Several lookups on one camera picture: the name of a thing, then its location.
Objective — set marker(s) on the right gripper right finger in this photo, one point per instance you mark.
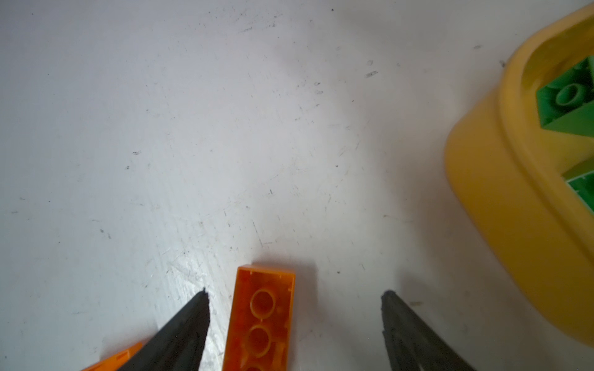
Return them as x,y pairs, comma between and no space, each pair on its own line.
411,344

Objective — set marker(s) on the yellow plastic bin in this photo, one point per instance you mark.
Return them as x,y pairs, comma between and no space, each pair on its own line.
507,171

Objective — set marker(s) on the orange lego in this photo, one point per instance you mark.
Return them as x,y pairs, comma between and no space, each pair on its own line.
260,324
116,361

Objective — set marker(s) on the green lego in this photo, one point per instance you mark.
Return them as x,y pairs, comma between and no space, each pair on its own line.
580,179
566,104

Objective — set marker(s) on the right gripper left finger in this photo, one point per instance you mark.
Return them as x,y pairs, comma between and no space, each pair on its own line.
180,344

